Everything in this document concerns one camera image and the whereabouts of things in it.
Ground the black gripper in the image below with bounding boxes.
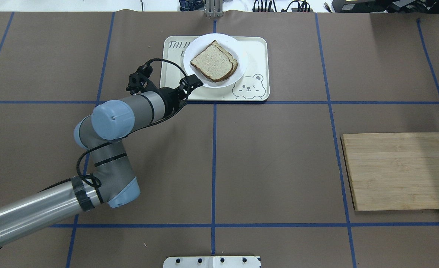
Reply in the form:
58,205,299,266
157,74,203,120

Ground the bread slice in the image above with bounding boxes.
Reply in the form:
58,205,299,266
211,40,238,83
190,44,231,81

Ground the white round plate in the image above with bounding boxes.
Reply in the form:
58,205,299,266
183,33,249,88

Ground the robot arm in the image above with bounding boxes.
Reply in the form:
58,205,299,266
0,74,203,249

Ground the bread slice on plate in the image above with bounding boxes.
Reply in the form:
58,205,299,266
211,40,238,83

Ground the wooden cutting board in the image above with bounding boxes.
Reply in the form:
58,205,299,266
341,132,439,211

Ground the black laptop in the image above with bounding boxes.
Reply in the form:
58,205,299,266
331,0,439,14

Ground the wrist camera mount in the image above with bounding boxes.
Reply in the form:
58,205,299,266
126,64,153,96

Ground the aluminium frame post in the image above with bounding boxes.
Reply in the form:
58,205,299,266
203,0,224,17

